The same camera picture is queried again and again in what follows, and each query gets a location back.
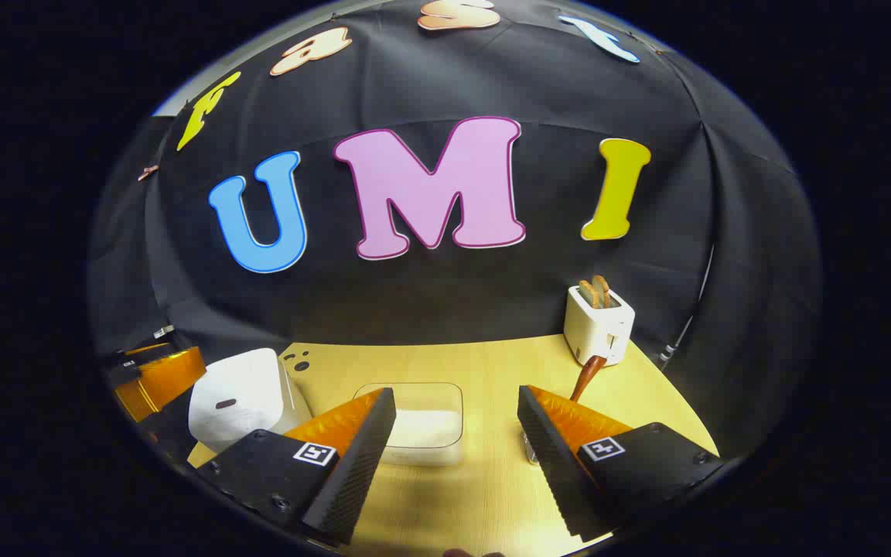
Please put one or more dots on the brown wooden spoon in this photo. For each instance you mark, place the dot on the brown wooden spoon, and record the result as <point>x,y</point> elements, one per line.
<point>587,377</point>

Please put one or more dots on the clear plastic rice container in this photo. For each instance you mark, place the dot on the clear plastic rice container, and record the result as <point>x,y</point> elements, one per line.
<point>430,422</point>

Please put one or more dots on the white rice cooker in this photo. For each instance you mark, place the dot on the white rice cooker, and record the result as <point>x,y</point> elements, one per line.
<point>240,394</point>

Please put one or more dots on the brown toast slice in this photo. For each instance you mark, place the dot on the brown toast slice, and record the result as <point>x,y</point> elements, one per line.
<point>602,290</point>
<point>588,294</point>

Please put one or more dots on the white toaster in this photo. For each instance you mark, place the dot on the white toaster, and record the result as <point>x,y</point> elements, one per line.
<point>596,325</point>

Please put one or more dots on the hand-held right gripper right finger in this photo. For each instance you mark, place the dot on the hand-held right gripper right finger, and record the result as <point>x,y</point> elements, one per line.
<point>550,456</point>

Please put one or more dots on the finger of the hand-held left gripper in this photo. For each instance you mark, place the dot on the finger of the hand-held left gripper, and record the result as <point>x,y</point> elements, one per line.
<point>171,375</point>
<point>134,402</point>

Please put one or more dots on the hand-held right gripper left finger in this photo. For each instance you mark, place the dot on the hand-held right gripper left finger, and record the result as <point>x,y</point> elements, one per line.
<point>356,464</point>

